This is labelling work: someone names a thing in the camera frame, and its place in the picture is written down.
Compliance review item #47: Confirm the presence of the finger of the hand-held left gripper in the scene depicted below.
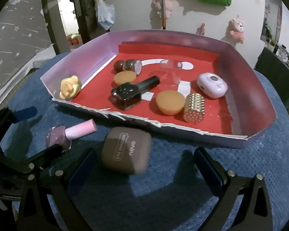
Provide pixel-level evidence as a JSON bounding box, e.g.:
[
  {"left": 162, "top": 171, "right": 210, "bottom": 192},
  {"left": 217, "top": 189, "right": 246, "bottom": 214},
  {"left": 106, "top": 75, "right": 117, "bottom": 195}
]
[
  {"left": 5, "top": 106, "right": 38, "bottom": 126},
  {"left": 0, "top": 146, "right": 71, "bottom": 174}
]

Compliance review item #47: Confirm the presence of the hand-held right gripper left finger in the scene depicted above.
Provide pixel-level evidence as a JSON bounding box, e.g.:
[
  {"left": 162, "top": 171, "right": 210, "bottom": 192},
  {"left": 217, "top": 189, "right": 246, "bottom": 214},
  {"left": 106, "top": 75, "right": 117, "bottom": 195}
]
[{"left": 17, "top": 147, "right": 97, "bottom": 231}]

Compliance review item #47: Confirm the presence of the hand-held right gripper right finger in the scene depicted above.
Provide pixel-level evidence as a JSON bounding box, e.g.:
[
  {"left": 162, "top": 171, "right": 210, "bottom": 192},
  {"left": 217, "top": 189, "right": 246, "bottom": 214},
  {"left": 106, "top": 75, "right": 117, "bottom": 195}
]
[{"left": 193, "top": 147, "right": 273, "bottom": 231}]

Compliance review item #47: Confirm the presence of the pink nail polish bottle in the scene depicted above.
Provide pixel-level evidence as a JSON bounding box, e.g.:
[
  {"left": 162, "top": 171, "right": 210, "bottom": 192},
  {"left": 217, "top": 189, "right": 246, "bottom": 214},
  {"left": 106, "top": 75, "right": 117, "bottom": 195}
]
[{"left": 45, "top": 119, "right": 97, "bottom": 152}]

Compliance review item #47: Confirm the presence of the taupe rounded case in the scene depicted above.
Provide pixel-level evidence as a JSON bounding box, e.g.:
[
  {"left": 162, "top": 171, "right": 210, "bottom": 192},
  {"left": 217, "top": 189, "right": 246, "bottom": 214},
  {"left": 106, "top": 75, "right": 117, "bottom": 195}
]
[{"left": 101, "top": 126, "right": 152, "bottom": 176}]

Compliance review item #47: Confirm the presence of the cardboard box tray red bottom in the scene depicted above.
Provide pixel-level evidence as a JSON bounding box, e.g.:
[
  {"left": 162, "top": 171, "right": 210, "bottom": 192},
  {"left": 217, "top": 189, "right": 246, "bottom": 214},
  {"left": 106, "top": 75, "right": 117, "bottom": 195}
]
[{"left": 40, "top": 29, "right": 277, "bottom": 150}]

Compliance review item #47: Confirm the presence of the green round toy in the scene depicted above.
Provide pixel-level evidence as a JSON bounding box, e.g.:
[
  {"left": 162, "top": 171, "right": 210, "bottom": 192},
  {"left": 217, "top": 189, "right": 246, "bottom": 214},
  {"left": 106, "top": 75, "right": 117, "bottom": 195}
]
[{"left": 60, "top": 75, "right": 82, "bottom": 100}]

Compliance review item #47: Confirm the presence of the orange cup-shaped cake toy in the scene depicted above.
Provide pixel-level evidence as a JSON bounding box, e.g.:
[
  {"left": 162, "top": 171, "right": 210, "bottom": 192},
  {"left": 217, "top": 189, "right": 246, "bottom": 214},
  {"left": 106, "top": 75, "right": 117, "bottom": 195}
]
[
  {"left": 114, "top": 70, "right": 137, "bottom": 85},
  {"left": 155, "top": 90, "right": 186, "bottom": 115}
]

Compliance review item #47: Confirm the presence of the lilac round device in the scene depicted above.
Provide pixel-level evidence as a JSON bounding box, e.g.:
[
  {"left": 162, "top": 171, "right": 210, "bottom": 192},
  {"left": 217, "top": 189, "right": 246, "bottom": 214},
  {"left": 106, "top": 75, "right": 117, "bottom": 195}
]
[{"left": 197, "top": 73, "right": 228, "bottom": 99}]

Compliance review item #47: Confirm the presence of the black nail polish bottle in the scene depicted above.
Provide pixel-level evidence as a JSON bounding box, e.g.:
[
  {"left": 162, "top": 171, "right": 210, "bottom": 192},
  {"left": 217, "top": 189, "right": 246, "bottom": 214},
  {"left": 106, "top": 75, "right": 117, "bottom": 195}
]
[{"left": 108, "top": 75, "right": 160, "bottom": 111}]

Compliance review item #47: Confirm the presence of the clear plastic dome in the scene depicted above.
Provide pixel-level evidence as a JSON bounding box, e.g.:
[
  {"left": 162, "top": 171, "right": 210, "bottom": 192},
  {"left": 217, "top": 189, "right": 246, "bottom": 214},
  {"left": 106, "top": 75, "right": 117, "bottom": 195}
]
[
  {"left": 160, "top": 59, "right": 183, "bottom": 71},
  {"left": 150, "top": 69, "right": 181, "bottom": 86}
]

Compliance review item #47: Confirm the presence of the blue textured blanket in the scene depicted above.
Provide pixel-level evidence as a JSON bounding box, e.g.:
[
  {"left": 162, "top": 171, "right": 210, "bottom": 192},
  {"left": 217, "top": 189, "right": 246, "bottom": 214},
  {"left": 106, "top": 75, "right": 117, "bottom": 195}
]
[{"left": 0, "top": 53, "right": 289, "bottom": 231}]

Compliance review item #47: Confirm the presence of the gold studded cylinder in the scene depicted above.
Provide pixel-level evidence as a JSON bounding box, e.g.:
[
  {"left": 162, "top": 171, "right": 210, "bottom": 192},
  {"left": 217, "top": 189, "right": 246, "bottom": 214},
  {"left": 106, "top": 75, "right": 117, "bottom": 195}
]
[{"left": 183, "top": 93, "right": 205, "bottom": 124}]

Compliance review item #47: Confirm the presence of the star-patterned grey sheet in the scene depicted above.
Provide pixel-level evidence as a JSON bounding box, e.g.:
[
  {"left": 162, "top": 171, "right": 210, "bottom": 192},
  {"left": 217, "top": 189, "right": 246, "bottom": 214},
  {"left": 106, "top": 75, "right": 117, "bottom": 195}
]
[{"left": 0, "top": 0, "right": 56, "bottom": 97}]

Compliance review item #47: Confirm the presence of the dark red ball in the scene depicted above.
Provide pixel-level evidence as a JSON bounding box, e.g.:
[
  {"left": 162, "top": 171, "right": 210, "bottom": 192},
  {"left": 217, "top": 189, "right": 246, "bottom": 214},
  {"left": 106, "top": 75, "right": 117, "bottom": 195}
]
[{"left": 113, "top": 60, "right": 126, "bottom": 73}]

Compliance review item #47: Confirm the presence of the brown glitter round jar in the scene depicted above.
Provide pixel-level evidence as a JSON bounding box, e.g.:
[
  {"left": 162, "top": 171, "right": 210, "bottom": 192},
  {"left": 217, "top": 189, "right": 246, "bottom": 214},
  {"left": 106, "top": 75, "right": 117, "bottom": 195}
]
[{"left": 124, "top": 59, "right": 143, "bottom": 75}]

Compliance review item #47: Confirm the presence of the dark cluttered cabinet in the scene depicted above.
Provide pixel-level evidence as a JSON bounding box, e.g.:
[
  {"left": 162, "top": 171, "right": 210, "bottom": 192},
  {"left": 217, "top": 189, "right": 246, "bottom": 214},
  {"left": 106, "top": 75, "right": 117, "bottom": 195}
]
[{"left": 254, "top": 44, "right": 289, "bottom": 106}]

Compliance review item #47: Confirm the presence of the hanging plastic bag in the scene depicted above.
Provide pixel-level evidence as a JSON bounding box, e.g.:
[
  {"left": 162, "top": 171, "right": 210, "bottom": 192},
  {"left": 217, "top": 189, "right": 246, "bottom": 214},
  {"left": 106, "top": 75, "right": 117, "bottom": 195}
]
[{"left": 97, "top": 0, "right": 116, "bottom": 31}]

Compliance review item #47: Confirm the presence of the pink pig plush toy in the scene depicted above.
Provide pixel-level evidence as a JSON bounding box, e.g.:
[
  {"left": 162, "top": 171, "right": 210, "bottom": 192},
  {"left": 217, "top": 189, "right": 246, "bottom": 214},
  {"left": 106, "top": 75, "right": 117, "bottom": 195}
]
[{"left": 227, "top": 19, "right": 246, "bottom": 44}]

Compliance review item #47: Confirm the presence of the pale pink plush toy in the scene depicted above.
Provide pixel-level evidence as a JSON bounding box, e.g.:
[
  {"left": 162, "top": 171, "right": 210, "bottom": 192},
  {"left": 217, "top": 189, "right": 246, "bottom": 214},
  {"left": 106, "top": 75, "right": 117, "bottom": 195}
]
[{"left": 151, "top": 0, "right": 181, "bottom": 20}]

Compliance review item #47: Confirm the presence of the dark door frame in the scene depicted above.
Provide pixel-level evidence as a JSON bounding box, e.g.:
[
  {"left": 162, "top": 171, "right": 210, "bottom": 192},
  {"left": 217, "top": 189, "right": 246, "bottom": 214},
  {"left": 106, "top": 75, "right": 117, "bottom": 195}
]
[{"left": 40, "top": 0, "right": 99, "bottom": 56}]

